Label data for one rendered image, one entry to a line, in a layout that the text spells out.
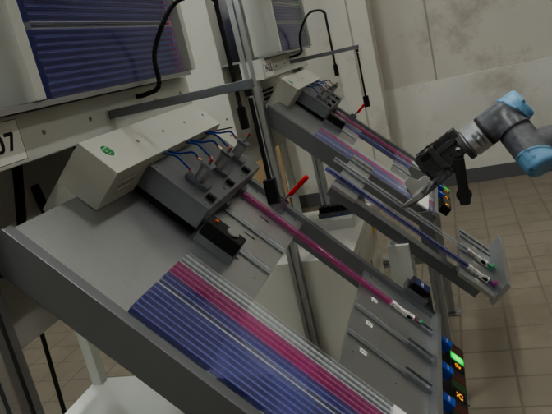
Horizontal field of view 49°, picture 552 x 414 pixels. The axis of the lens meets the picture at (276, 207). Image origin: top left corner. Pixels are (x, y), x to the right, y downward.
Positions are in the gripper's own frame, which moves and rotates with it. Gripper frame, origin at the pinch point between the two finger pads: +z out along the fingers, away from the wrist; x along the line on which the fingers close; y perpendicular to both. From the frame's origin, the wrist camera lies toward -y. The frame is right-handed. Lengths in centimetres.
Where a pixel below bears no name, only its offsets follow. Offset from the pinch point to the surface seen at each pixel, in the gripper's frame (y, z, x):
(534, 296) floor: -101, 17, -146
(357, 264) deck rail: -2.4, 15.0, 14.8
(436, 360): -22.7, 7.7, 35.6
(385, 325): -12.1, 12.2, 32.8
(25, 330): 34, 48, 68
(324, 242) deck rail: 6.5, 17.5, 15.0
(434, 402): -23, 8, 49
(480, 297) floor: -89, 38, -149
